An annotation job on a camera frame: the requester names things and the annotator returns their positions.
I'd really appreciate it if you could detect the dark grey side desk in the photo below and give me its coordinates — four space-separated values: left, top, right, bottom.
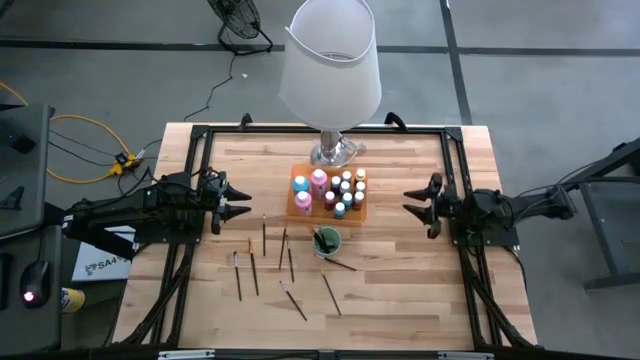
0 224 66 357

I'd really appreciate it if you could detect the white shade table lamp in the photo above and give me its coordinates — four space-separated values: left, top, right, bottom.
277 0 383 168

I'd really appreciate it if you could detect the silver aluminium rail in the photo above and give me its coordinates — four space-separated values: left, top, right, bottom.
438 351 495 360
158 349 216 360

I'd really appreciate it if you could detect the orange tip paint brush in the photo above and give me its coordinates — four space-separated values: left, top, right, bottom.
247 238 260 296

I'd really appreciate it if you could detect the black floor fan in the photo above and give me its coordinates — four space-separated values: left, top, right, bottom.
206 0 275 56

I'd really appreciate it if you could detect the white printed cardboard box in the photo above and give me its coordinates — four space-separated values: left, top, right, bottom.
71 224 137 282

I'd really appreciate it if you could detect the black metal side table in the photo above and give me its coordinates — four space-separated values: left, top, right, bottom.
549 137 640 291

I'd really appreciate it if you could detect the orange translucent plastic tray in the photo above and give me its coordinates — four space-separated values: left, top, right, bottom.
285 163 370 227

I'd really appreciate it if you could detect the dark grey desk panel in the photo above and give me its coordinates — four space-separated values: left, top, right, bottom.
0 102 56 241

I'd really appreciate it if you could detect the large pink paint bottle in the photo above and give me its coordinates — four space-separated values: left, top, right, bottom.
294 191 314 218
310 168 330 201

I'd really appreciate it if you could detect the yellow can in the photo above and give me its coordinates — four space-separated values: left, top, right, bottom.
60 287 86 314

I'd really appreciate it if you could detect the mint green ribbed cup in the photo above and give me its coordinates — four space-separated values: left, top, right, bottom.
312 226 343 258

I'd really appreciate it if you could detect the black computer mouse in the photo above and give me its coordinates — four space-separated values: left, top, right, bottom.
19 259 51 309

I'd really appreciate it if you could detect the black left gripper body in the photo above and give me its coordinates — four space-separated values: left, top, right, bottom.
189 170 229 229

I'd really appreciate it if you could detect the black fan cable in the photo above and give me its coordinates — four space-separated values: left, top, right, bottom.
183 49 239 124

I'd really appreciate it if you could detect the yellow power plug block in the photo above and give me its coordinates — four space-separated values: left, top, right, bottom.
107 152 141 177

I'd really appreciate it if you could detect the yellow extension cable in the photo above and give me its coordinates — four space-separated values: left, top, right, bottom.
0 82 132 185

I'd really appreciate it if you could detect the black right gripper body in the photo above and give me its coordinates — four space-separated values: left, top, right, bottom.
433 184 474 227

